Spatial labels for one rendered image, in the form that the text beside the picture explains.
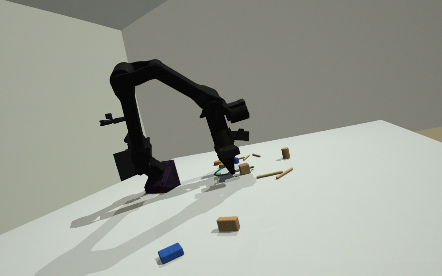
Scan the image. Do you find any brown wooden block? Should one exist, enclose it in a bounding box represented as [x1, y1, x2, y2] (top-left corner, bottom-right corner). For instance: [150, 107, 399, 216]
[216, 216, 240, 232]

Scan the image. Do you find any light wooden block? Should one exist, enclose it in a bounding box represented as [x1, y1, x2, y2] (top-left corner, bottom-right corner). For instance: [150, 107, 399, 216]
[239, 163, 251, 175]

